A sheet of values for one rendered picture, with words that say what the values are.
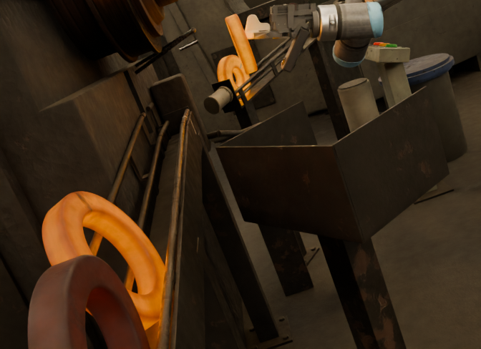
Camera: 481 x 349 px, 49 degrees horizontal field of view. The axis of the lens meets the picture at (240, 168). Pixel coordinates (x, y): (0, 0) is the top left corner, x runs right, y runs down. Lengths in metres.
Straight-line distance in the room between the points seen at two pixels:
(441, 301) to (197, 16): 2.95
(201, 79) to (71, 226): 3.52
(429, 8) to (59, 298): 3.35
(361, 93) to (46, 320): 1.67
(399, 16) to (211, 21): 1.34
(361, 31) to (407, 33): 2.12
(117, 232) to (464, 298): 1.09
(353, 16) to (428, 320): 0.81
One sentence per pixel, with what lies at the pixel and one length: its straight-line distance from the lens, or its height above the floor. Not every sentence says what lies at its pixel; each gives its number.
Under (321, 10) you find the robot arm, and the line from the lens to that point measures 1.40.
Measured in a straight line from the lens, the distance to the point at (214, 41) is 4.01.
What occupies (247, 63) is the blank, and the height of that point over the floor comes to 0.78.
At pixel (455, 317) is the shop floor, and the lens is 1.52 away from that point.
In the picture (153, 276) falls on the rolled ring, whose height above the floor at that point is 0.64.
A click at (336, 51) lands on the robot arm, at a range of 1.53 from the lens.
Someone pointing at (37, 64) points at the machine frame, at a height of 0.94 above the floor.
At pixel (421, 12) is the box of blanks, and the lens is 3.59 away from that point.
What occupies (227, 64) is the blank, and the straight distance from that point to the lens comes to 1.76.
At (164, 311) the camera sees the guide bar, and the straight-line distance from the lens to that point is 0.59.
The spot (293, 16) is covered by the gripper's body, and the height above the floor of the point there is 0.84.
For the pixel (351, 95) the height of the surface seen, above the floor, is 0.49.
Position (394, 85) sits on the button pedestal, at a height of 0.46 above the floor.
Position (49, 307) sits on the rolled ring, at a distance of 0.44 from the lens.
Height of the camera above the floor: 0.91
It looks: 16 degrees down
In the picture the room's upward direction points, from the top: 21 degrees counter-clockwise
